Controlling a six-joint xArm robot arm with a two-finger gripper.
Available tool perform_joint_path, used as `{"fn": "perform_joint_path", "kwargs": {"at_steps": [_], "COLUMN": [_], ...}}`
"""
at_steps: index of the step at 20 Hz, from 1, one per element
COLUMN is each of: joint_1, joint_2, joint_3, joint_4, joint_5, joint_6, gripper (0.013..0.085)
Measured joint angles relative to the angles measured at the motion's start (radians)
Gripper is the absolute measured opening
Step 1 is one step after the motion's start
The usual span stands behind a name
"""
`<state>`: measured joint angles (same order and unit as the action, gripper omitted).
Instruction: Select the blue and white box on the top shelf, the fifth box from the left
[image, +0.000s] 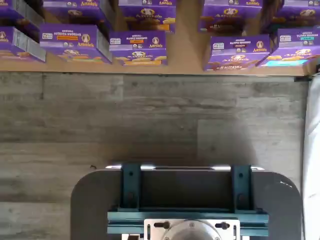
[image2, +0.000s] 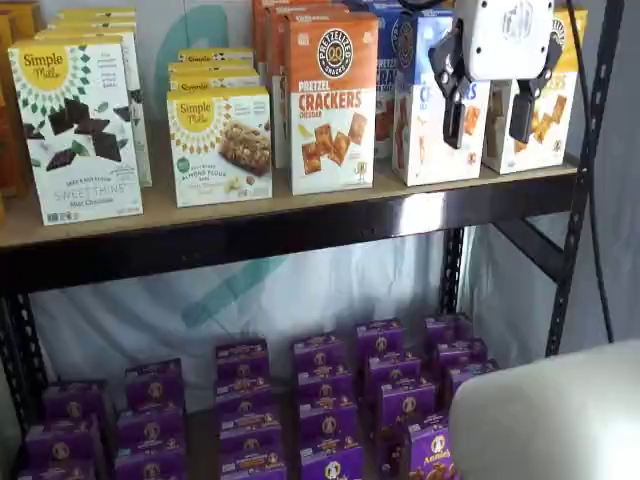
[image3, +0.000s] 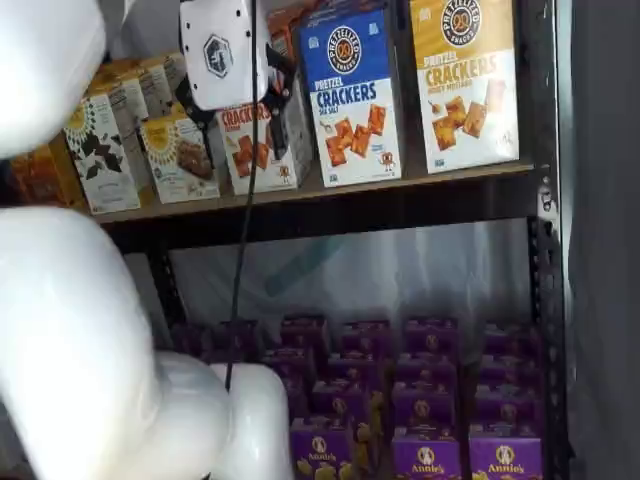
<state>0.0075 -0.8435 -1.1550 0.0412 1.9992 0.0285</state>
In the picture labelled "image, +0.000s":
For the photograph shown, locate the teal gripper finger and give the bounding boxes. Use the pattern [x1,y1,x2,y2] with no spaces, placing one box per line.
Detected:
[230,164,253,210]
[120,164,143,210]

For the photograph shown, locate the purple Annie's chocolate bunny box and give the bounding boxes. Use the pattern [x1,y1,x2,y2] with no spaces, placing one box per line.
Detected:
[198,0,264,34]
[202,34,271,72]

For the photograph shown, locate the purple Annie's snack box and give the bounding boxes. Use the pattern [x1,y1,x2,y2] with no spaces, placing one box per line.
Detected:
[108,30,168,67]
[270,0,320,29]
[0,26,47,64]
[117,0,177,34]
[0,0,46,43]
[42,0,114,32]

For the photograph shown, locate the purple Annie's box teal label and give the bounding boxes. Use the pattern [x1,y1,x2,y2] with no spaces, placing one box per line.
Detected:
[256,25,320,69]

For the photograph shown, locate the purple Annie's box orange label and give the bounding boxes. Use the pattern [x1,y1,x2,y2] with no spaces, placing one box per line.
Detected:
[39,23,113,65]

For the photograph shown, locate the white metal mounting plate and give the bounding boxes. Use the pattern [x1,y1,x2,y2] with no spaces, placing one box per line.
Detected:
[143,218,241,240]

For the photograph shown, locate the silver round metal cap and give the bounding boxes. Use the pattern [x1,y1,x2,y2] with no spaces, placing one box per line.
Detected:
[162,219,223,240]

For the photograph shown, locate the white fabric sheet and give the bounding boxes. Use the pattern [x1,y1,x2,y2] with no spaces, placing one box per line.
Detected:
[301,72,320,240]

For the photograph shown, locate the purple Annie's snack boxes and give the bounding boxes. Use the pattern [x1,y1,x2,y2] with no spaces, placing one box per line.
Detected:
[0,0,320,76]

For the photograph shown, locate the grey rounded base plate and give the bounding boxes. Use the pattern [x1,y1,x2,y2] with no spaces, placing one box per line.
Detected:
[70,165,303,240]

